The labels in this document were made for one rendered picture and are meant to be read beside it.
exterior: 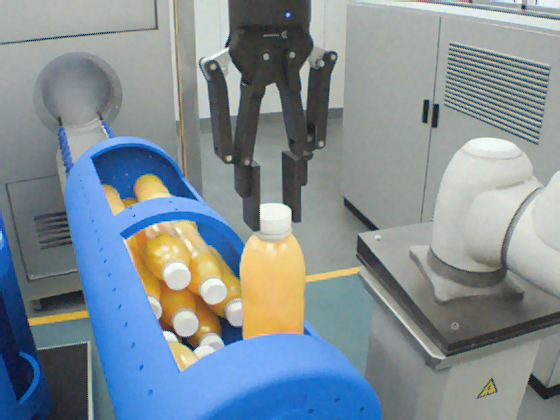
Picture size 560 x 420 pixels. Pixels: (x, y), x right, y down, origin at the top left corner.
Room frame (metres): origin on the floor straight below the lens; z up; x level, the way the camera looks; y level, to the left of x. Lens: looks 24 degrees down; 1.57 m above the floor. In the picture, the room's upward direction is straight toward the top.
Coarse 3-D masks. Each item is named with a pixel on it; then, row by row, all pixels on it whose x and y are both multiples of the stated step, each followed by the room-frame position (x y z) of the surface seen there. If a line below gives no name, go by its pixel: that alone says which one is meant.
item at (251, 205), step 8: (256, 168) 0.48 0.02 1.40; (256, 176) 0.48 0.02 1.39; (256, 184) 0.48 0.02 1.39; (256, 192) 0.48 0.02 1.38; (248, 200) 0.49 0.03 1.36; (256, 200) 0.48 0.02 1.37; (248, 208) 0.49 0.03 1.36; (256, 208) 0.48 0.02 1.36; (248, 216) 0.49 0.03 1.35; (256, 216) 0.48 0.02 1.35; (248, 224) 0.49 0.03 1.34; (256, 224) 0.48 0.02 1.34
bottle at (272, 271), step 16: (256, 240) 0.49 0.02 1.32; (272, 240) 0.48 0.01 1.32; (288, 240) 0.49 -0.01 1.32; (256, 256) 0.48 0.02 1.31; (272, 256) 0.47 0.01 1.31; (288, 256) 0.48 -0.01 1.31; (240, 272) 0.49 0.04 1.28; (256, 272) 0.47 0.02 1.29; (272, 272) 0.47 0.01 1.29; (288, 272) 0.47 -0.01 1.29; (304, 272) 0.49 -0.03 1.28; (256, 288) 0.47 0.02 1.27; (272, 288) 0.46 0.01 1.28; (288, 288) 0.47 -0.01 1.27; (304, 288) 0.49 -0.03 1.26; (256, 304) 0.47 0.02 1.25; (272, 304) 0.46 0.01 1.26; (288, 304) 0.47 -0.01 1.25; (304, 304) 0.49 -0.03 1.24; (256, 320) 0.47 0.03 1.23; (272, 320) 0.46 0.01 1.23; (288, 320) 0.47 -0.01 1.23; (304, 320) 0.50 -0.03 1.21
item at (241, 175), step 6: (216, 150) 0.48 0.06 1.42; (234, 150) 0.48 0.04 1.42; (234, 156) 0.47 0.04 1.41; (234, 162) 0.47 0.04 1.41; (234, 168) 0.49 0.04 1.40; (240, 168) 0.48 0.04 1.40; (246, 168) 0.48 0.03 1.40; (234, 174) 0.49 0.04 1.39; (240, 174) 0.48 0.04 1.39; (246, 174) 0.48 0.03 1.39; (234, 180) 0.49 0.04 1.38; (240, 180) 0.48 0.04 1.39; (246, 180) 0.48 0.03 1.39; (234, 186) 0.49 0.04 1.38; (240, 186) 0.48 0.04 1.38; (246, 186) 0.48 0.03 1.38; (240, 192) 0.48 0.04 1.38; (246, 192) 0.48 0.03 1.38
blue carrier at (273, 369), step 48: (96, 144) 1.13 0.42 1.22; (144, 144) 1.13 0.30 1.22; (96, 192) 0.89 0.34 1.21; (192, 192) 1.08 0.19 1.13; (96, 240) 0.74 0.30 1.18; (240, 240) 0.79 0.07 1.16; (96, 288) 0.64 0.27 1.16; (96, 336) 0.58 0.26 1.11; (144, 336) 0.47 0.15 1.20; (240, 336) 0.74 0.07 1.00; (288, 336) 0.45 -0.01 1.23; (144, 384) 0.41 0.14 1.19; (192, 384) 0.38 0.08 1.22; (240, 384) 0.37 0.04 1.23; (288, 384) 0.38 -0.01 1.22; (336, 384) 0.40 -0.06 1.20
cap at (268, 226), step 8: (264, 208) 0.50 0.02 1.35; (272, 208) 0.50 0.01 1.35; (280, 208) 0.50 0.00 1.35; (288, 208) 0.50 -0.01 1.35; (264, 216) 0.48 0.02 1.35; (272, 216) 0.48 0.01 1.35; (280, 216) 0.48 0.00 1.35; (288, 216) 0.49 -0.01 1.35; (264, 224) 0.48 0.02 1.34; (272, 224) 0.48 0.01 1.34; (280, 224) 0.48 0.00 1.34; (288, 224) 0.49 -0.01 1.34; (264, 232) 0.48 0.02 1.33; (272, 232) 0.48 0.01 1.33; (280, 232) 0.48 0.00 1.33
